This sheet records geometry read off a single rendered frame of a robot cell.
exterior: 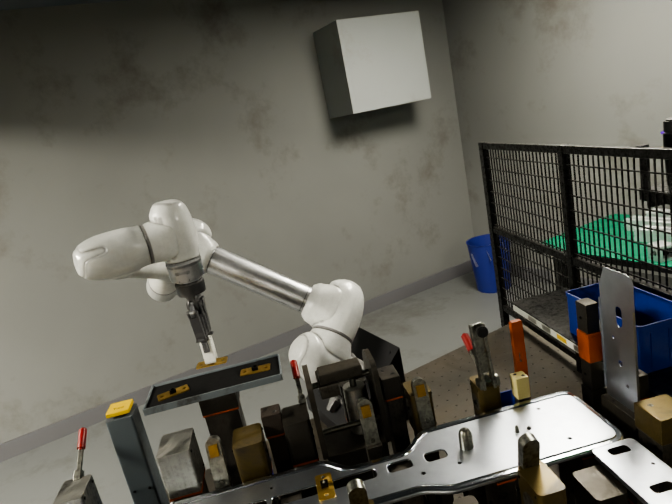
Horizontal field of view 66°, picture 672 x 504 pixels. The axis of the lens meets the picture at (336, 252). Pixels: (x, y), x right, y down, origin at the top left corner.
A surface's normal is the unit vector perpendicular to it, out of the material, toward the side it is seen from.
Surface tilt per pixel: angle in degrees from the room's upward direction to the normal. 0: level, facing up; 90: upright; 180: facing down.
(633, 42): 90
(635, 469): 0
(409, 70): 90
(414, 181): 90
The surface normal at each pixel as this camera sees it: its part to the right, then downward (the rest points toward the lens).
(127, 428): 0.16, 0.22
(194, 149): 0.47, 0.13
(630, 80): -0.86, 0.29
